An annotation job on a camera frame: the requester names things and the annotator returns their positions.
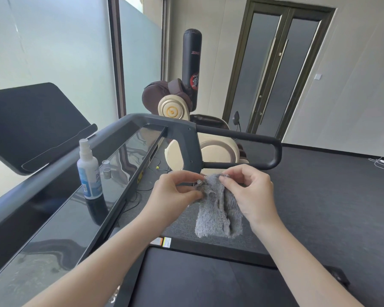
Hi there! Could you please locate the dark glass double door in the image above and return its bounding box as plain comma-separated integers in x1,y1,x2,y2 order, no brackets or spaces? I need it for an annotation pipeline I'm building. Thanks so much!
222,0,337,146

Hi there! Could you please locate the person's right forearm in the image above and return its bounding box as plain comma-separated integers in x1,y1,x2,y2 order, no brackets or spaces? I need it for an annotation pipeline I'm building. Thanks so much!
253,215,365,307

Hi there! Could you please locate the black console screen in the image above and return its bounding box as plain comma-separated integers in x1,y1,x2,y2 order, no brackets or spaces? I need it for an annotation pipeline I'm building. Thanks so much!
0,82,98,176

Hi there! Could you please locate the black power cable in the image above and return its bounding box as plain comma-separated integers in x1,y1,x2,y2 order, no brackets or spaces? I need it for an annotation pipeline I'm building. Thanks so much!
125,156,162,214

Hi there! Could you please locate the beige brown massage chair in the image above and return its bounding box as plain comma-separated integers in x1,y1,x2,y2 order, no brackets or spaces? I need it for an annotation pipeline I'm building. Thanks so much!
142,78,250,173

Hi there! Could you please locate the black punching bag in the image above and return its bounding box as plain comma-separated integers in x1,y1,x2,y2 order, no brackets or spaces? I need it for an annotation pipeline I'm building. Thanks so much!
182,28,203,112

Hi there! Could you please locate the dark grey treadmill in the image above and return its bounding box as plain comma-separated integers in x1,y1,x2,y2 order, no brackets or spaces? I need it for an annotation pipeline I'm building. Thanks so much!
0,82,351,307

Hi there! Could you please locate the white blue spray bottle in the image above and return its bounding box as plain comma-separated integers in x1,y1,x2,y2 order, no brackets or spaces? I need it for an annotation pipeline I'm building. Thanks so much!
76,139,103,200

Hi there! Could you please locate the grey fluffy cloth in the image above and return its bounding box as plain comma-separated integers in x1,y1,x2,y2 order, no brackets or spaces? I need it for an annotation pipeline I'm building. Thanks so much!
192,174,244,239

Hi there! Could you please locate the person's left hand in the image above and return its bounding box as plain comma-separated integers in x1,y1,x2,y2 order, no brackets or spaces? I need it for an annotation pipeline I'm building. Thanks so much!
137,171,205,229

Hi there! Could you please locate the person's left forearm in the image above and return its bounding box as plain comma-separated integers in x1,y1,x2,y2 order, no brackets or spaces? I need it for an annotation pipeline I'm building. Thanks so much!
22,209,162,307

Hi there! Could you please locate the person's right hand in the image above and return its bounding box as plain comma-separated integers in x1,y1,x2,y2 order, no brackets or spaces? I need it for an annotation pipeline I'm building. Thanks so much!
218,164,279,233

